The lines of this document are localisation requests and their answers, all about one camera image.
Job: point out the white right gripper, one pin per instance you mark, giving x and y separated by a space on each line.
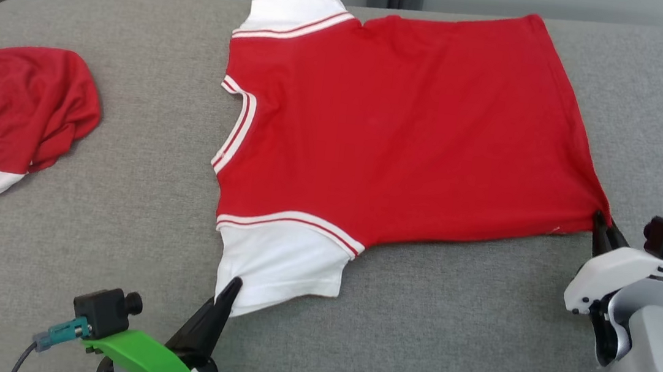
618 271

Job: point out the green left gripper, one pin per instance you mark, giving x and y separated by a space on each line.
153 361

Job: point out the red t-shirt with white sleeves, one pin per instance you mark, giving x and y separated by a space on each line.
405 126

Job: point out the red shorts with white hem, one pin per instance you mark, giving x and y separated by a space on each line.
20 98

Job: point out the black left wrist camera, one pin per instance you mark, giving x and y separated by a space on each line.
106 310

